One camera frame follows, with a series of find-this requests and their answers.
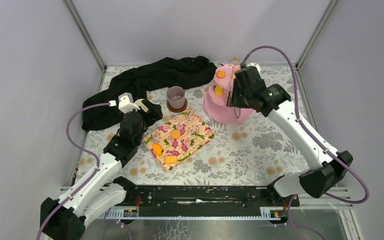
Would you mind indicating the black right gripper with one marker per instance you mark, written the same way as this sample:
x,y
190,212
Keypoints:
x,y
236,102

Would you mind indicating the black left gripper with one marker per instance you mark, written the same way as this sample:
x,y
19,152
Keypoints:
x,y
151,110

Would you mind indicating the white paper cup black base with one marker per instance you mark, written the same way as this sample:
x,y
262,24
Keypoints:
x,y
139,103

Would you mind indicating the chocolate wafer biscuit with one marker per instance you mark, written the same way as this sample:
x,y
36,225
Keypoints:
x,y
229,99

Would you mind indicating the yellow wafer biscuit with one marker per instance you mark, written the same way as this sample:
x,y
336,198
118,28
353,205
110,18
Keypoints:
x,y
218,90

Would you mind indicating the small orange cookie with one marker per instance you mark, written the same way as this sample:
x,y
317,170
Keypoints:
x,y
220,74

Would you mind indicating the orange fish-shaped cookie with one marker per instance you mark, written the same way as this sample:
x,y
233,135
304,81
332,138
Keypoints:
x,y
157,149

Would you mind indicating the pink three-tier cake stand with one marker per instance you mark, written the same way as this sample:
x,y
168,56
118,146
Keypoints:
x,y
215,106

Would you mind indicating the round orange cookie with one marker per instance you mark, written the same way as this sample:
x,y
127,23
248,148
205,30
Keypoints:
x,y
175,134

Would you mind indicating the orange square cracker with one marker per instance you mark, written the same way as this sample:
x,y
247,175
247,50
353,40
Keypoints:
x,y
171,159

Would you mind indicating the purple mug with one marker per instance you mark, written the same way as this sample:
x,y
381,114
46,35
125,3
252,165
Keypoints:
x,y
176,97

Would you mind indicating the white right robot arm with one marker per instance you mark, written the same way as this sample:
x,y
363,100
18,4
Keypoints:
x,y
325,169

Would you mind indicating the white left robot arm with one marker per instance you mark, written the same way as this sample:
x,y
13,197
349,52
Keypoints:
x,y
67,216

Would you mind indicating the black cloth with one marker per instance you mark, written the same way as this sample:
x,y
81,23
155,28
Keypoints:
x,y
187,73

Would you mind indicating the floral serving tray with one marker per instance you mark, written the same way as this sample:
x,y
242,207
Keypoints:
x,y
195,133

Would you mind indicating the floral tablecloth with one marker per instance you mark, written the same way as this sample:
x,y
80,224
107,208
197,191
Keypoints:
x,y
254,152

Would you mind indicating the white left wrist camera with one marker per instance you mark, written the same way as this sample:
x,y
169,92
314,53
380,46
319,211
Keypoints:
x,y
124,103

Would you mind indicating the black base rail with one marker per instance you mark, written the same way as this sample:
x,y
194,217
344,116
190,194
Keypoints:
x,y
203,201

